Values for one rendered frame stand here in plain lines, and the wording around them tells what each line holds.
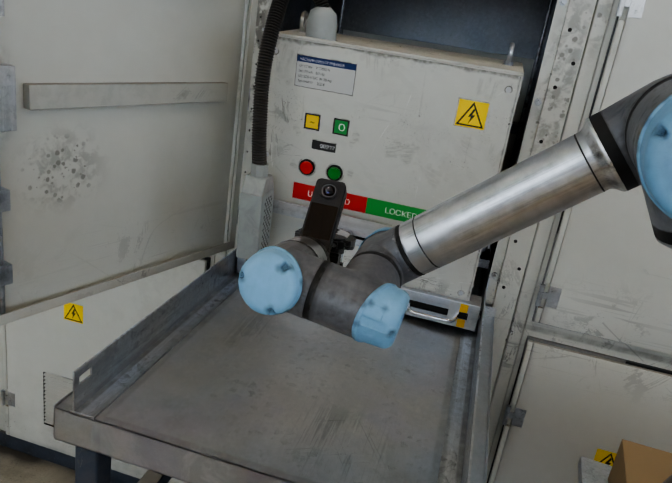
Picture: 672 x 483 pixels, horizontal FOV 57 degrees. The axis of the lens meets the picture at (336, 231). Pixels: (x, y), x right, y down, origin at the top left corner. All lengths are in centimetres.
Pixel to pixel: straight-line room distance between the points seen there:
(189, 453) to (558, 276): 85
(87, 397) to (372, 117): 70
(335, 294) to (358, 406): 37
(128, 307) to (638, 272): 123
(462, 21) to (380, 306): 152
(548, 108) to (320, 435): 78
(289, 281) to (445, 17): 154
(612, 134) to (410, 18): 146
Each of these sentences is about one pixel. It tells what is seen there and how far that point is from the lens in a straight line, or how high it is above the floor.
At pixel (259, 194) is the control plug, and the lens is 121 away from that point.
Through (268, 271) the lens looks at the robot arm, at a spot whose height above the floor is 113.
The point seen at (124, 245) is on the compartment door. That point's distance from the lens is 132.
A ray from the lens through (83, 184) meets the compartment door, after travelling 122.
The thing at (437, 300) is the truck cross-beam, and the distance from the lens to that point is 131.
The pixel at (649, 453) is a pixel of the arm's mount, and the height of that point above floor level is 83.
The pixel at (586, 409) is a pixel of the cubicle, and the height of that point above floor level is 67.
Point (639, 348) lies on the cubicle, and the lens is 150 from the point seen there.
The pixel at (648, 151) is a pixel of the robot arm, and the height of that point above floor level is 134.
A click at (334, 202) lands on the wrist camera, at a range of 88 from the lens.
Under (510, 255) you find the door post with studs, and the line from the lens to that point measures 140.
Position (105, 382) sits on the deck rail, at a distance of 104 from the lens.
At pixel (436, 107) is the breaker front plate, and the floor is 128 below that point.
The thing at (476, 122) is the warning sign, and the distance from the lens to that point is 119.
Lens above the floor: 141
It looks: 19 degrees down
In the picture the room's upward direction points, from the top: 9 degrees clockwise
